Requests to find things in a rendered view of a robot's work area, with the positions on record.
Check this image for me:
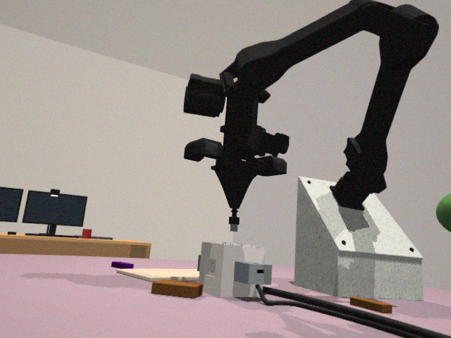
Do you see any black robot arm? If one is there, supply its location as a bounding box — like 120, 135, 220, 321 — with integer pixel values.
184, 0, 439, 211

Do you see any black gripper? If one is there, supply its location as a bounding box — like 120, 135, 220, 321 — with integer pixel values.
184, 115, 287, 209

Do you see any cream flat rectangular sheet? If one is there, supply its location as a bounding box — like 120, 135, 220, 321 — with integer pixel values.
116, 268, 199, 282

